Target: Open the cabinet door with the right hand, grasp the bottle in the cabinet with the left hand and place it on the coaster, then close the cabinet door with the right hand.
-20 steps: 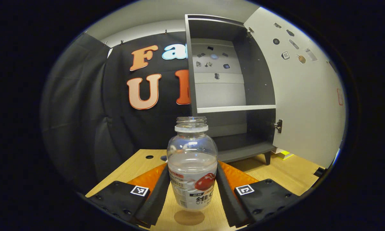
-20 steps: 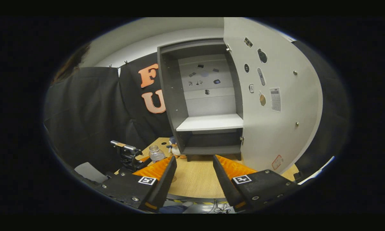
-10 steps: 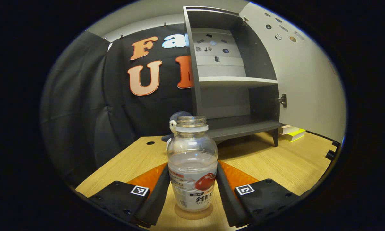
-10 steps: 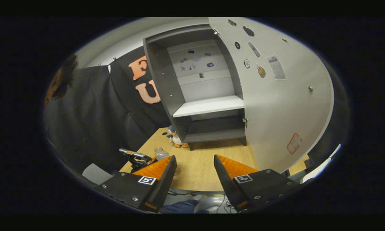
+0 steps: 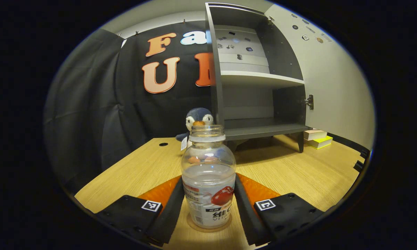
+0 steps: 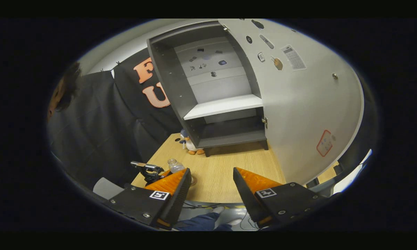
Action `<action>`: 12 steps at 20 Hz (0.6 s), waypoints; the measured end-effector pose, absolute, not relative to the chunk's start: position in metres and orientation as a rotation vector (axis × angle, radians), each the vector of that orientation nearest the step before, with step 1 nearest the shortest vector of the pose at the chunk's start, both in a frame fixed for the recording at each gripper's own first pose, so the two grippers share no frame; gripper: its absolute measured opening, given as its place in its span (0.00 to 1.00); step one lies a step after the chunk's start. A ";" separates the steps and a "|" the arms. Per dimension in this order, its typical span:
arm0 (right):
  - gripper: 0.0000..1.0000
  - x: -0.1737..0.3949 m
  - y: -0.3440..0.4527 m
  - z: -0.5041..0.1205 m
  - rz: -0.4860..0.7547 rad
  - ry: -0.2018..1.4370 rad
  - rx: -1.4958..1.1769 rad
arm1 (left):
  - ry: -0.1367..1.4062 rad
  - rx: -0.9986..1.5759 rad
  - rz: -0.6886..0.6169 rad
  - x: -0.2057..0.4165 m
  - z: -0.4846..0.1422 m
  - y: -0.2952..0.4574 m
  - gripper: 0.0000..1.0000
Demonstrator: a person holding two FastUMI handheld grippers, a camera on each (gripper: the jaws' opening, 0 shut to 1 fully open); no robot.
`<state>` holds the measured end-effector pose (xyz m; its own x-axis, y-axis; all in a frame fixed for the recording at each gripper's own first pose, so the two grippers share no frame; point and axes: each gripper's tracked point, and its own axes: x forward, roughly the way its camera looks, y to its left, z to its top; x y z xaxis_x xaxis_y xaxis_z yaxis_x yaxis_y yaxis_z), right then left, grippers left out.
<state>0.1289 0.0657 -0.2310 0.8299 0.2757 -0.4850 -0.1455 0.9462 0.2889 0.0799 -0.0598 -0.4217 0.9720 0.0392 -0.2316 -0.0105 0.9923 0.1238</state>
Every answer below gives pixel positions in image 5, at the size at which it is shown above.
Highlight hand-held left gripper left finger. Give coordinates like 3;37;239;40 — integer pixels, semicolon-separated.
96;175;185;246

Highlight black backdrop cloth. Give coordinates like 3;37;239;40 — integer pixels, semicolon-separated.
43;20;369;195

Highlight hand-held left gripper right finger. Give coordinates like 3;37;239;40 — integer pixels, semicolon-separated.
234;173;326;246

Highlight pale pink book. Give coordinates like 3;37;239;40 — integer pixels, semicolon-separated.
303;129;328;141

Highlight grey cabinet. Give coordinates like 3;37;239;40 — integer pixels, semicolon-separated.
205;2;315;153

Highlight yellow book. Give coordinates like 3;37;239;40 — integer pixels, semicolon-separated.
308;135;333;150

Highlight penguin plush toy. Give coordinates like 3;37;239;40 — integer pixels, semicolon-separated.
175;107;215;151

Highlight round brown coaster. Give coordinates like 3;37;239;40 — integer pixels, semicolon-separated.
187;211;232;233

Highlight clear plastic bottle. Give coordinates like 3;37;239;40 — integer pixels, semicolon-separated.
181;124;237;230

